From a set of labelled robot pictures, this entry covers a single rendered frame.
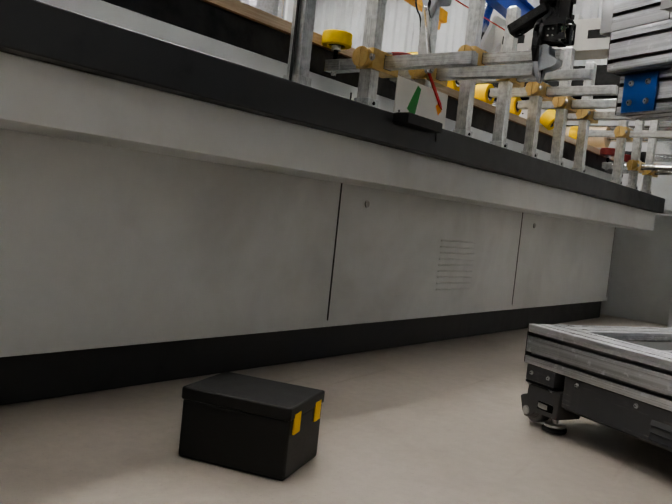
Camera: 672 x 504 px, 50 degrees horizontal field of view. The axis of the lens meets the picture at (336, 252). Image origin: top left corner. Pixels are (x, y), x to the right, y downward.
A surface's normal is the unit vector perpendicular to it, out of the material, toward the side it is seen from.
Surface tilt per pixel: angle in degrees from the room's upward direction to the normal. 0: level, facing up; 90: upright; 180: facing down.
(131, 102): 90
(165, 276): 90
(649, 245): 90
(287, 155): 90
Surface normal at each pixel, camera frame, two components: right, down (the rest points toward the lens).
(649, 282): -0.62, -0.02
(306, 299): 0.78, 0.11
